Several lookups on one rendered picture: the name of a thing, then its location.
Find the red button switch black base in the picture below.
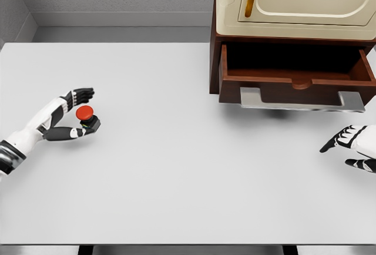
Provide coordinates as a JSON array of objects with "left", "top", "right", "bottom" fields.
[{"left": 75, "top": 105, "right": 102, "bottom": 130}]

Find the cream and brown cabinet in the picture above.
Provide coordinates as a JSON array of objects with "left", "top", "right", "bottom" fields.
[{"left": 209, "top": 0, "right": 376, "bottom": 96}]

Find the brown drawer with silver handle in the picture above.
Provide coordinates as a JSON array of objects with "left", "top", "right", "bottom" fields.
[{"left": 217, "top": 42, "right": 376, "bottom": 113}]

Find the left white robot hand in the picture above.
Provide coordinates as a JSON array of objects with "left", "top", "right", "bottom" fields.
[{"left": 22, "top": 87, "right": 97, "bottom": 147}]

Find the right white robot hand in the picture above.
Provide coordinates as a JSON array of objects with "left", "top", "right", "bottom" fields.
[{"left": 319, "top": 124, "right": 376, "bottom": 175}]

